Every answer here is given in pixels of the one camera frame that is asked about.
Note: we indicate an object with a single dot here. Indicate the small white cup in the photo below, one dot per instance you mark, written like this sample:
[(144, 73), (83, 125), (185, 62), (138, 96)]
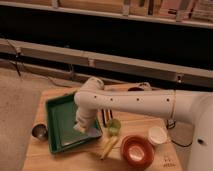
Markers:
[(157, 135)]

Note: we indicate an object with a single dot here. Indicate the dark red bowl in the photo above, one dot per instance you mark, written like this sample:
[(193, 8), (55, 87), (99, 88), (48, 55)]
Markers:
[(135, 89)]

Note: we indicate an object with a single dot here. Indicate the yellow corn cob toy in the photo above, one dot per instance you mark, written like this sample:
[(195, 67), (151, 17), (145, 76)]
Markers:
[(109, 146)]

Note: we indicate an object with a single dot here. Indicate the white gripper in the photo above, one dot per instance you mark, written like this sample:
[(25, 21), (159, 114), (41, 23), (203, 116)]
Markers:
[(82, 123)]

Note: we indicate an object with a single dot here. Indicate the dark utensil pair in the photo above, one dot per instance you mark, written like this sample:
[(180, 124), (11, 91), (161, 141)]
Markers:
[(106, 116)]

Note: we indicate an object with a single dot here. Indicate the green plastic tray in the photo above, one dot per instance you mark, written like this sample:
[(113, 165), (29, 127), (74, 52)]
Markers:
[(61, 117)]

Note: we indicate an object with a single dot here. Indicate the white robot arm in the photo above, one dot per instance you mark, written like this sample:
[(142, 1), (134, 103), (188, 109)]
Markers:
[(195, 107)]

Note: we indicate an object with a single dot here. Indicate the wooden shelf rack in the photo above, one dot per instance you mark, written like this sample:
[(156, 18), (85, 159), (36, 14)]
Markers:
[(132, 46)]

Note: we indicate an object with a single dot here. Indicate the blue grey sponge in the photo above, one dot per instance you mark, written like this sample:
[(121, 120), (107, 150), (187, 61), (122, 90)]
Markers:
[(93, 132)]

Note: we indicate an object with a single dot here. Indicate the green plastic cup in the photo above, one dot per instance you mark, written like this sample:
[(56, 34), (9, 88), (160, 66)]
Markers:
[(113, 127)]

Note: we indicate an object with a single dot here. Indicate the small metal cup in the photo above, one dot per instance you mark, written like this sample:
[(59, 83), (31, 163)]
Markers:
[(39, 131)]

